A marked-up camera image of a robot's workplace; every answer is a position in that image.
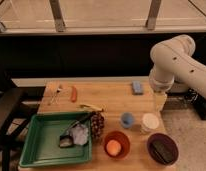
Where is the dark sponge in bowl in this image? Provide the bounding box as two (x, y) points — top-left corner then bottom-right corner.
(152, 141), (174, 163)

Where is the green plastic tray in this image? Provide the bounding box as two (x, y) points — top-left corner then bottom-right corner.
(19, 112), (92, 168)

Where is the banana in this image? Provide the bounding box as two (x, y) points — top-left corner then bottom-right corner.
(79, 104), (104, 112)

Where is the carrot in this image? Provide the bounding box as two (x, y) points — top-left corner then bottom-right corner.
(71, 86), (77, 102)

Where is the orange bowl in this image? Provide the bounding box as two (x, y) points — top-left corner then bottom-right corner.
(104, 131), (130, 159)

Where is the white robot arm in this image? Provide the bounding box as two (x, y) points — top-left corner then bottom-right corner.
(149, 35), (206, 111)

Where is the dark chair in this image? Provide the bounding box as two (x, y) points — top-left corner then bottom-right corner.
(0, 88), (38, 171)

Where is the small blue cup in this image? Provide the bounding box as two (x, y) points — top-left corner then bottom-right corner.
(120, 112), (134, 129)

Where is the white paper cup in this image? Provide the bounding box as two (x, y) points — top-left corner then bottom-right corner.
(141, 113), (159, 133)

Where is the black spatula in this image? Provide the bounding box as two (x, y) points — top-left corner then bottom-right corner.
(59, 112), (94, 148)

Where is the white crumpled cloth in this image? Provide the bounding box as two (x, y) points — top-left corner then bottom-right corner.
(70, 124), (89, 146)

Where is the blue sponge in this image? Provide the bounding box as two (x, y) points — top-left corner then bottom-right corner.
(132, 81), (143, 95)

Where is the pineapple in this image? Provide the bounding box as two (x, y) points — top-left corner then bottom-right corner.
(91, 113), (104, 140)

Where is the dark maroon bowl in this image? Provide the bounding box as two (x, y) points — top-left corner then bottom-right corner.
(147, 133), (179, 165)

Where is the silver fork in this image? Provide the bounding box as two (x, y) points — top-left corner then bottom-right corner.
(48, 84), (63, 105)

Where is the orange fruit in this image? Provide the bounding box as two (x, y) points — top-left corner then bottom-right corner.
(106, 140), (122, 156)

